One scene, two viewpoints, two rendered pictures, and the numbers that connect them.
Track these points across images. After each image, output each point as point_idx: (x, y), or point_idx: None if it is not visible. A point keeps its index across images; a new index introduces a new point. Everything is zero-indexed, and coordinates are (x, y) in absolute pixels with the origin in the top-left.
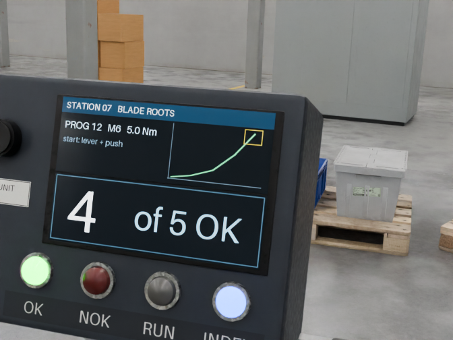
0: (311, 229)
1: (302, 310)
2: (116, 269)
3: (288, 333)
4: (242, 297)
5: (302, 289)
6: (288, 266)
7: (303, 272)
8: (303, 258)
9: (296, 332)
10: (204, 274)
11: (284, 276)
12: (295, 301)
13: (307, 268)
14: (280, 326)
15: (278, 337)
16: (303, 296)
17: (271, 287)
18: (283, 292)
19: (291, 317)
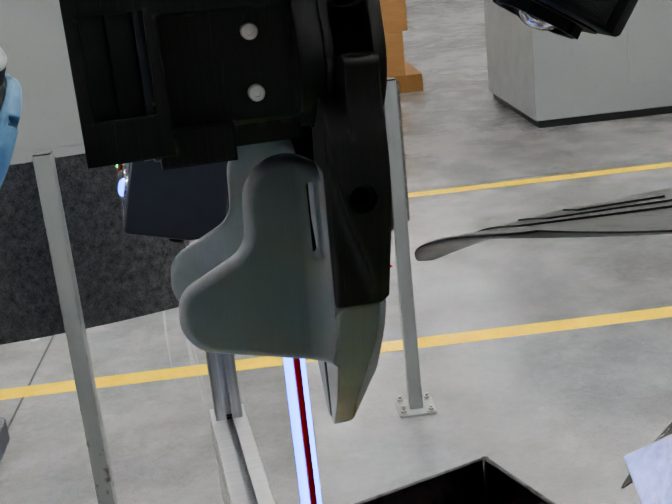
0: (226, 162)
1: (213, 220)
2: (125, 164)
3: (152, 217)
4: (121, 184)
5: (202, 202)
6: (133, 168)
7: (197, 188)
8: (194, 177)
9: (193, 230)
10: (127, 170)
11: (130, 174)
12: (171, 202)
13: (219, 190)
14: (127, 205)
15: (126, 211)
16: (209, 209)
17: (128, 180)
18: (129, 184)
19: (158, 208)
